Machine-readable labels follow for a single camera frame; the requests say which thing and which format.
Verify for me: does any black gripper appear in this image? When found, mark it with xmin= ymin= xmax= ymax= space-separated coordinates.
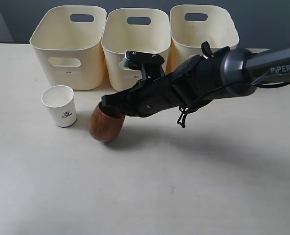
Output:
xmin=101 ymin=73 xmax=184 ymax=118

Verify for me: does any brown wooden cup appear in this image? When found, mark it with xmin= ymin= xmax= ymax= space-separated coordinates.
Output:
xmin=88 ymin=102 xmax=125 ymax=143

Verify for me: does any white paper cup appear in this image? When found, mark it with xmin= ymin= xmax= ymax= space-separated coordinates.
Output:
xmin=41 ymin=85 xmax=77 ymax=128

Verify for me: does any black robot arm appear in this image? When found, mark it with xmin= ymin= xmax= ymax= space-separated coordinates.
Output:
xmin=101 ymin=42 xmax=290 ymax=118

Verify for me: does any middle cream plastic bin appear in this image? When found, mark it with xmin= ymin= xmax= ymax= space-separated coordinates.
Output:
xmin=101 ymin=8 xmax=171 ymax=91

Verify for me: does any cream plastic bin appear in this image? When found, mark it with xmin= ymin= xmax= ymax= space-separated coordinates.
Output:
xmin=101 ymin=8 xmax=171 ymax=91
xmin=169 ymin=4 xmax=240 ymax=71
xmin=29 ymin=5 xmax=107 ymax=90

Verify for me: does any left cream plastic bin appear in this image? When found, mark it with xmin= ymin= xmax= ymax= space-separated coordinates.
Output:
xmin=29 ymin=5 xmax=107 ymax=90

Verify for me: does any right cream plastic bin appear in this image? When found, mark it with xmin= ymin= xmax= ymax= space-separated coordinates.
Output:
xmin=169 ymin=4 xmax=240 ymax=71

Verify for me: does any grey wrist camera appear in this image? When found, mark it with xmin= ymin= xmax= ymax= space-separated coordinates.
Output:
xmin=122 ymin=51 xmax=165 ymax=80

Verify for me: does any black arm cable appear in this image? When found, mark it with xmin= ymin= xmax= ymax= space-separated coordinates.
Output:
xmin=176 ymin=41 xmax=290 ymax=129

